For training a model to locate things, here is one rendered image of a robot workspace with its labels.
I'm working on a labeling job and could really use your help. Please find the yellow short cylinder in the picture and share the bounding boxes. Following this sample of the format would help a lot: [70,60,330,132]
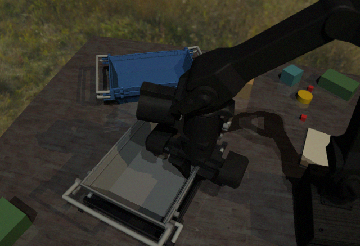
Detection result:
[296,90,313,104]

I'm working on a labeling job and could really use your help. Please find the teal cube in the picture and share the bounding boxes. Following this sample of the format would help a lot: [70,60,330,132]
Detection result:
[280,64,304,87]

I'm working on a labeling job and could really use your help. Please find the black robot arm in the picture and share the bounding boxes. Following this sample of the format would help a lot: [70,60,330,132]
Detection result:
[136,0,360,211]

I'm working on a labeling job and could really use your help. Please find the green rectangular block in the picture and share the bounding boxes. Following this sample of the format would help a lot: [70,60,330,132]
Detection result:
[0,197,32,246]
[317,68,360,101]

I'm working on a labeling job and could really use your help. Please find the small red block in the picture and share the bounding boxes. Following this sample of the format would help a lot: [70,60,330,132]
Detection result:
[307,85,314,92]
[300,114,307,122]

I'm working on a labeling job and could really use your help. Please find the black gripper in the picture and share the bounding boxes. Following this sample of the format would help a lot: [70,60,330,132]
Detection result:
[145,124,249,189]

